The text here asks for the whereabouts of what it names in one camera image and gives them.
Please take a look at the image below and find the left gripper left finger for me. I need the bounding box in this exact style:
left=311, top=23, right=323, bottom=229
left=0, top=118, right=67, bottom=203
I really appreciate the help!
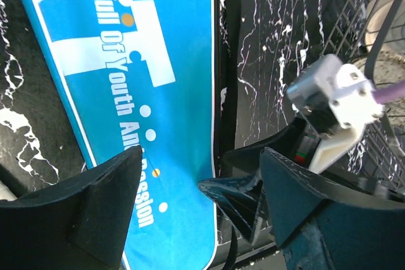
left=1, top=146, right=142, bottom=269

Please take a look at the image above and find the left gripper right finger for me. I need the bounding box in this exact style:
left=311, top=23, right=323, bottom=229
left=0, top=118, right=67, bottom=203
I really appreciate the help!
left=259, top=148, right=404, bottom=269

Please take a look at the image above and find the black wire dish rack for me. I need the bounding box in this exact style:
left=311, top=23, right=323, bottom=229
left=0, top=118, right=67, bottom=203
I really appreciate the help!
left=319, top=0, right=405, bottom=188

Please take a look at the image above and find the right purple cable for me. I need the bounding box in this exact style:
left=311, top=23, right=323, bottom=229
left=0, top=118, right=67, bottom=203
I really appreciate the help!
left=373, top=80, right=405, bottom=105

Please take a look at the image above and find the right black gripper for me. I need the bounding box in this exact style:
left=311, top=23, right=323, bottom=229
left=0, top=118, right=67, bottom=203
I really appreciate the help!
left=198, top=118, right=404, bottom=245

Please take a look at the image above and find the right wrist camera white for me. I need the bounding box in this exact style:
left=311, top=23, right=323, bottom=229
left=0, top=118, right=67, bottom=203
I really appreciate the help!
left=287, top=54, right=385, bottom=174

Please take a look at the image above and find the blue racket cover bag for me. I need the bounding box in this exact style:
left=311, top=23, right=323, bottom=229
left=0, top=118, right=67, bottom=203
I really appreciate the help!
left=22, top=0, right=219, bottom=269

